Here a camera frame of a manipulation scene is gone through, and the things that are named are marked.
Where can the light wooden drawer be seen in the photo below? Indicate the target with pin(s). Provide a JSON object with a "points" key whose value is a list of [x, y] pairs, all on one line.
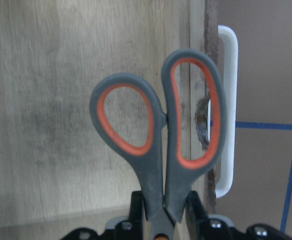
{"points": [[56, 173]]}

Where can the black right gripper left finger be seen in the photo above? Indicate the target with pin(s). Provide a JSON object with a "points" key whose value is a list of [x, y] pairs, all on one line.
{"points": [[136, 217]]}

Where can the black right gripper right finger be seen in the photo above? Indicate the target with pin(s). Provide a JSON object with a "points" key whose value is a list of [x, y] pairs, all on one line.
{"points": [[195, 215]]}

